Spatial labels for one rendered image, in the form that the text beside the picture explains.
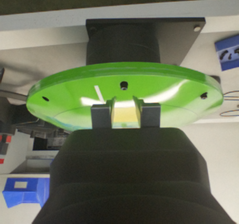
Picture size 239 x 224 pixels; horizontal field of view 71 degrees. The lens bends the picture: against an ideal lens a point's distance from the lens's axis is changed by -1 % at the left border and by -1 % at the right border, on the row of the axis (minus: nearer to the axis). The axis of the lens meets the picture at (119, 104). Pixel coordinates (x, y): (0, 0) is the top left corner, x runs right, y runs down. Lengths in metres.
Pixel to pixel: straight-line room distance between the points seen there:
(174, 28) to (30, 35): 0.26
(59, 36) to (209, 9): 0.27
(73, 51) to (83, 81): 0.23
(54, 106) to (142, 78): 0.11
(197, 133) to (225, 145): 0.19
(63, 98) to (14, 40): 0.23
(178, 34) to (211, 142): 1.04
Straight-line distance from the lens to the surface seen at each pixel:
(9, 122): 0.61
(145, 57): 0.28
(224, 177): 1.33
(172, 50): 0.38
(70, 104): 0.21
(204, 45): 0.41
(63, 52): 0.40
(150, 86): 0.17
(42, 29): 0.36
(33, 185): 1.13
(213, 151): 1.30
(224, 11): 0.37
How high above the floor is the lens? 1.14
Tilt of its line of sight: 18 degrees down
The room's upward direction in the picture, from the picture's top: 179 degrees clockwise
